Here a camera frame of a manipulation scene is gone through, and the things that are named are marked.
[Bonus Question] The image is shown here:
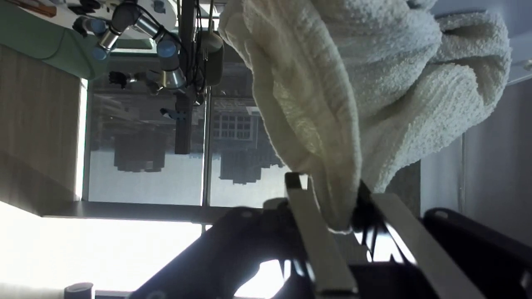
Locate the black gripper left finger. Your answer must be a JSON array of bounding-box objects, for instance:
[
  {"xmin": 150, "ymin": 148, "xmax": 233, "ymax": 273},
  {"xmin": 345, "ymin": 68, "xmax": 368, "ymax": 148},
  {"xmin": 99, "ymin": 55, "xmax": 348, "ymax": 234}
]
[{"xmin": 285, "ymin": 173, "xmax": 358, "ymax": 299}]

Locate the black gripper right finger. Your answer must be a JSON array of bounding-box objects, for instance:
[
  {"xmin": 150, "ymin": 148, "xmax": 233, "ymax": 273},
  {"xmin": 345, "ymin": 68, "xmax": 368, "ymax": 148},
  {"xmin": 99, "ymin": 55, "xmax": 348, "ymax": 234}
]
[{"xmin": 358, "ymin": 185, "xmax": 486, "ymax": 299}]

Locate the white towel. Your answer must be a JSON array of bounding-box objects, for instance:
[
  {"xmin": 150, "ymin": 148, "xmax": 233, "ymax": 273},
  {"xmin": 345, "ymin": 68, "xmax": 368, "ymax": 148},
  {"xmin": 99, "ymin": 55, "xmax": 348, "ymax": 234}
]
[{"xmin": 220, "ymin": 0, "xmax": 511, "ymax": 231}]

